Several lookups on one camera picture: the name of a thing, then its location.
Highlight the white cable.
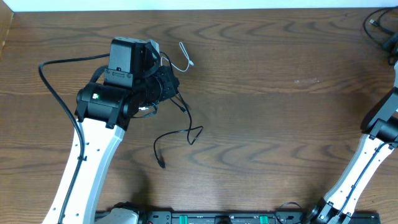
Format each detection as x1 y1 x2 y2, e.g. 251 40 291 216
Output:
138 42 195 111

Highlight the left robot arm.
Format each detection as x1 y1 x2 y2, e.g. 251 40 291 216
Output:
44 37 179 223

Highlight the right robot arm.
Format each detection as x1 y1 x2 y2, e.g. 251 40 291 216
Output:
303 79 397 223

